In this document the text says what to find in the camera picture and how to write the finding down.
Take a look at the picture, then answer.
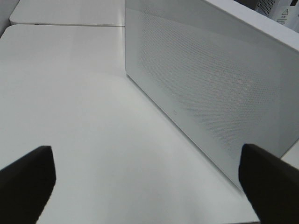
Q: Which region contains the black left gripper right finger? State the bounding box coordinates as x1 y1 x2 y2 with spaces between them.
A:
238 144 299 224

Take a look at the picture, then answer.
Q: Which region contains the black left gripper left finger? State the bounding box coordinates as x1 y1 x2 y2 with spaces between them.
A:
0 146 56 224

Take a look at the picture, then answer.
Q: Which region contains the white microwave door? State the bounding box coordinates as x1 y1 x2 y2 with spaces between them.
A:
125 0 299 186

